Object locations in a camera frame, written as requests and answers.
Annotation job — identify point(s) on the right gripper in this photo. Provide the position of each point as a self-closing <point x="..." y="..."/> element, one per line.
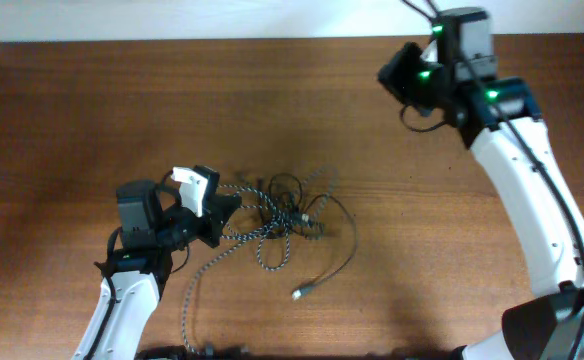
<point x="387" y="75"/>

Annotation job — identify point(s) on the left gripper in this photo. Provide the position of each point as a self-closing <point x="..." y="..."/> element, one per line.
<point x="211" y="226"/>

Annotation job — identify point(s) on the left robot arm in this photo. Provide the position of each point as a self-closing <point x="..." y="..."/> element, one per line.
<point x="155" y="222"/>

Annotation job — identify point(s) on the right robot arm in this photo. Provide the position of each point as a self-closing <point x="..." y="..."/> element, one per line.
<point x="501" y="125"/>

